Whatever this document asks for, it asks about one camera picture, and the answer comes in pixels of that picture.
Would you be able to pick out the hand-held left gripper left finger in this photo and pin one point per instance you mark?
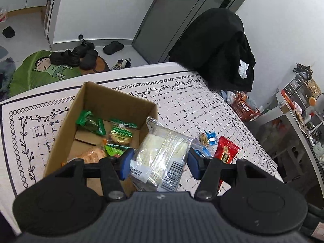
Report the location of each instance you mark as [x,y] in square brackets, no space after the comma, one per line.
[126,164]

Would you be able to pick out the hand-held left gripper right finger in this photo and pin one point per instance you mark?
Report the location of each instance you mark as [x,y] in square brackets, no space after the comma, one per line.
[193,165]

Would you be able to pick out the blue multicolour snack packet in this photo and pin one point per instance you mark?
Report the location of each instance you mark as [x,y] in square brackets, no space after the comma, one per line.
[204,152]

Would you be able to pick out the small green snack packet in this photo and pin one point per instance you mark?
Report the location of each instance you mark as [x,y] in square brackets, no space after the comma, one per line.
[114,149]

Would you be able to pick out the gold candy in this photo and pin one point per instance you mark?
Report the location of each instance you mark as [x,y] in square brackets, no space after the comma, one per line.
[203,138]

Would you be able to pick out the clear pastry packet green label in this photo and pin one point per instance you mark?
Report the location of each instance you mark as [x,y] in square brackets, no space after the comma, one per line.
[121,135]

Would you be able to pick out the blue white snack packet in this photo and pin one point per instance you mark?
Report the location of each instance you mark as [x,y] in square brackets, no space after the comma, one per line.
[211,138]

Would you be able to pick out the clear white bread packet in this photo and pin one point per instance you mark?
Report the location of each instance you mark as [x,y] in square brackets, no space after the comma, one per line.
[162,151]

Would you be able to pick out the red snack packet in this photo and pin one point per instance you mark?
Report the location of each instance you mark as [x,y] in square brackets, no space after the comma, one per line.
[226,150]

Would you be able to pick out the orange snack packet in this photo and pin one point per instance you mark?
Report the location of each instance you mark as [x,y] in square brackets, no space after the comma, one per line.
[88,155]

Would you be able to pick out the large green snack packet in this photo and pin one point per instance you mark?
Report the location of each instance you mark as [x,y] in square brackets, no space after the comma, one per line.
[91,124]

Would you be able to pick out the cardboard box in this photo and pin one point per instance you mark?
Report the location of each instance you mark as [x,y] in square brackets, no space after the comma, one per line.
[101,98]

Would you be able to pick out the red plastic basket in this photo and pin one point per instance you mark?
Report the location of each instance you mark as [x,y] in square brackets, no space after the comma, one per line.
[243,108]

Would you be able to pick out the white desk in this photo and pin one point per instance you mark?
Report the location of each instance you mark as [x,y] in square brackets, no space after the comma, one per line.
[278,117]

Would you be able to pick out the black white sneaker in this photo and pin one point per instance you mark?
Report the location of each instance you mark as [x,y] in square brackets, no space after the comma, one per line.
[121,64]

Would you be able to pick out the white crumpled cloth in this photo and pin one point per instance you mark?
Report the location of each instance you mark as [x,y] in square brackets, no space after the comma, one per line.
[243,69]

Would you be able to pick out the black clog shoe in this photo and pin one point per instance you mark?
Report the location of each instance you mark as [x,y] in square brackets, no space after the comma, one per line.
[83,48]
[64,58]
[89,60]

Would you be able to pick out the long red snack bag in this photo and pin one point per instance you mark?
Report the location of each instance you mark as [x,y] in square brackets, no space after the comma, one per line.
[285,97]

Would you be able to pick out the black slipper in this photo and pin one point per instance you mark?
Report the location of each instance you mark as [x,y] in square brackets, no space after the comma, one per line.
[113,48]
[8,32]

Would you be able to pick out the black coat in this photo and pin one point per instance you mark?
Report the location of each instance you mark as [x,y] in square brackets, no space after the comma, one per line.
[212,48]

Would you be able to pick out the grey drawer organiser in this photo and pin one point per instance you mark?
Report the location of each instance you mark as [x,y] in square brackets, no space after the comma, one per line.
[297,87]

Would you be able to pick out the orange ball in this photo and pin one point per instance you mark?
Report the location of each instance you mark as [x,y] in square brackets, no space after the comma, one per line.
[312,101]

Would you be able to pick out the black door stop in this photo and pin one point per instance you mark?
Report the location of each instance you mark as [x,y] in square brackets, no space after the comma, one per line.
[81,37]

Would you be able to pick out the green leaf cartoon rug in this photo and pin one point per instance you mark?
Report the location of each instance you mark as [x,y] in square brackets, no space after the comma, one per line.
[25,73]

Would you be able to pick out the woven basket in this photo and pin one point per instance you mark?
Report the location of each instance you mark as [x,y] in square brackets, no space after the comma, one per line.
[314,88]

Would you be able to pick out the black folded item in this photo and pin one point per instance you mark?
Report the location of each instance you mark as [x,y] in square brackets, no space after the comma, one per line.
[302,70]

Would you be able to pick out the grey fluffy mat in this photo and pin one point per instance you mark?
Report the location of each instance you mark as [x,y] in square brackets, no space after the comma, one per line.
[6,78]

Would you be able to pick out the grey door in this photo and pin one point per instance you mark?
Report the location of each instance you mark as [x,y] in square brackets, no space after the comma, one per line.
[177,17]

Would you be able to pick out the white narrow rack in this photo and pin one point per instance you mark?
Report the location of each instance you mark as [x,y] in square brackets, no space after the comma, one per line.
[50,12]

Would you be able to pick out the water bottle pack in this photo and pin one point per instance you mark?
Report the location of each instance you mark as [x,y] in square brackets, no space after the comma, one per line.
[3,14]

